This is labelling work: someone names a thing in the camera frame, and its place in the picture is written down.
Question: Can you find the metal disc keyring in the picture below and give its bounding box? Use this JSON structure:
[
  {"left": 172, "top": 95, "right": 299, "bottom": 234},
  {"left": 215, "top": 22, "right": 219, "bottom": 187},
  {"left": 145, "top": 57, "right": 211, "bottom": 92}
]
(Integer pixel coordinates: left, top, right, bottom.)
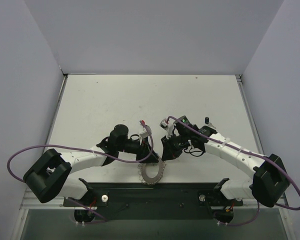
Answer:
[{"left": 138, "top": 158, "right": 166, "bottom": 186}]

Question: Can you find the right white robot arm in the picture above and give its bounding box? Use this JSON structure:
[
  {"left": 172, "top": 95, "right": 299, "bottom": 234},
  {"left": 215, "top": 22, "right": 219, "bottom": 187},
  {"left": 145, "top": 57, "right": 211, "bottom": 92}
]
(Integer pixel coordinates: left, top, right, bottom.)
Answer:
[{"left": 160, "top": 116, "right": 291, "bottom": 208}]

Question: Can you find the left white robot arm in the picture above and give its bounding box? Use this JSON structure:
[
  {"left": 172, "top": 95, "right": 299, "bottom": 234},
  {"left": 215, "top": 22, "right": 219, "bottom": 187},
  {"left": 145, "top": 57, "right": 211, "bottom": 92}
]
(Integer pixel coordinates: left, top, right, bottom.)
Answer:
[{"left": 23, "top": 124, "right": 165, "bottom": 206}]

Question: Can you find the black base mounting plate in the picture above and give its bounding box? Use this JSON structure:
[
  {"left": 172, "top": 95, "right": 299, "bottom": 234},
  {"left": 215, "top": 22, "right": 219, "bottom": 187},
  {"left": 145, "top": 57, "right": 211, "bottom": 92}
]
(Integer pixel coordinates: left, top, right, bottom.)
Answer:
[{"left": 69, "top": 182, "right": 245, "bottom": 221}]

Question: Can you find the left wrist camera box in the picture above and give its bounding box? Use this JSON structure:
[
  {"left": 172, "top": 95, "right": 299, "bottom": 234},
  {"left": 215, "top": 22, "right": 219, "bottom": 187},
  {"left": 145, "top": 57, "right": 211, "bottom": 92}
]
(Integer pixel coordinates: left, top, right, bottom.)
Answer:
[{"left": 138, "top": 120, "right": 152, "bottom": 143}]

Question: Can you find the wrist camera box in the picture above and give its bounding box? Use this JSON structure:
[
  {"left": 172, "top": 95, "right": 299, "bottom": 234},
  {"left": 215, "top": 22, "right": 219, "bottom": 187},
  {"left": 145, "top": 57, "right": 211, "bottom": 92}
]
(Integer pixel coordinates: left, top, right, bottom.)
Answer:
[
  {"left": 159, "top": 118, "right": 169, "bottom": 131},
  {"left": 138, "top": 120, "right": 152, "bottom": 143}
]

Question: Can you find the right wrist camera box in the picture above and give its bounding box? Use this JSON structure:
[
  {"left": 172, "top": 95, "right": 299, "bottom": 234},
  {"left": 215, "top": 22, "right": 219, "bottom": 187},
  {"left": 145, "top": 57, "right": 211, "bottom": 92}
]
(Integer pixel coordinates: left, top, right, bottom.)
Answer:
[{"left": 159, "top": 118, "right": 169, "bottom": 131}]

